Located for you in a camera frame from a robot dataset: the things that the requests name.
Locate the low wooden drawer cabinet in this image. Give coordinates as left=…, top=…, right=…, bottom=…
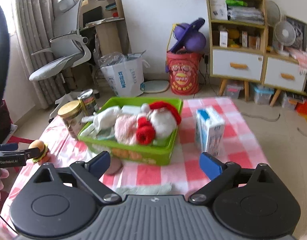
left=261, top=53, right=307, bottom=107

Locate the small white desk fan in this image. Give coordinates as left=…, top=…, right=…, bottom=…
left=273, top=21, right=296, bottom=57

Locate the pink plush toy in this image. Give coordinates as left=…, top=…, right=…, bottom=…
left=114, top=114, right=137, bottom=145

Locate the light blue patterned cloth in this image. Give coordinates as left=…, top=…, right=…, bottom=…
left=95, top=127, right=115, bottom=140

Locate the plush hamburger toy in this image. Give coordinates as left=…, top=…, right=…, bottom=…
left=28, top=140, right=50, bottom=165

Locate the stack of papers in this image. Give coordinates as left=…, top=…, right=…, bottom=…
left=227, top=7, right=265, bottom=25

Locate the yellow black tin can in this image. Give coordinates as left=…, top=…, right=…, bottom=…
left=77, top=89, right=99, bottom=116

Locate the grey green cloth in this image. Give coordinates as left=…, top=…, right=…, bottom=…
left=115, top=184, right=173, bottom=197

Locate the tall wooden shelf cabinet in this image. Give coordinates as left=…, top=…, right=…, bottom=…
left=207, top=0, right=268, bottom=100

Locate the grey curtain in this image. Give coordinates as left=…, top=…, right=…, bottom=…
left=14, top=0, right=67, bottom=110

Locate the purple jumping ball toy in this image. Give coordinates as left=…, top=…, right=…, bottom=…
left=170, top=18, right=207, bottom=54

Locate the red white checkered tablecloth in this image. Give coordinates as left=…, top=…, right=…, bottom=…
left=0, top=97, right=268, bottom=226

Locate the white tissue pack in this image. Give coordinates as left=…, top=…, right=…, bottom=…
left=121, top=105, right=141, bottom=115

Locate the green plastic basket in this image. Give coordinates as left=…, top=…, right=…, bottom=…
left=78, top=97, right=183, bottom=166

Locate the red chips bucket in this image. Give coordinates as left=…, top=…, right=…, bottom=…
left=166, top=51, right=202, bottom=95

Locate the red white santa plush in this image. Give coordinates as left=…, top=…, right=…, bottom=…
left=136, top=101, right=182, bottom=147

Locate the blue white milk carton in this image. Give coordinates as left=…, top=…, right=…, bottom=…
left=195, top=107, right=226, bottom=157

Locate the white office chair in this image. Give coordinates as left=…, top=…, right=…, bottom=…
left=28, top=0, right=92, bottom=123

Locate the wooden desk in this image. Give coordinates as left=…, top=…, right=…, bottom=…
left=80, top=0, right=130, bottom=55

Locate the white glove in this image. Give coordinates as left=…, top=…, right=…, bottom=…
left=81, top=106, right=122, bottom=133

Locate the white box on shelf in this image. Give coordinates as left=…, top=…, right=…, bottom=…
left=209, top=0, right=228, bottom=21

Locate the black framed picture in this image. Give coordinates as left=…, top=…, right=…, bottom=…
left=286, top=16, right=307, bottom=51

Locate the gold lid cookie jar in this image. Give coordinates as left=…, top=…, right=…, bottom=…
left=58, top=100, right=85, bottom=140

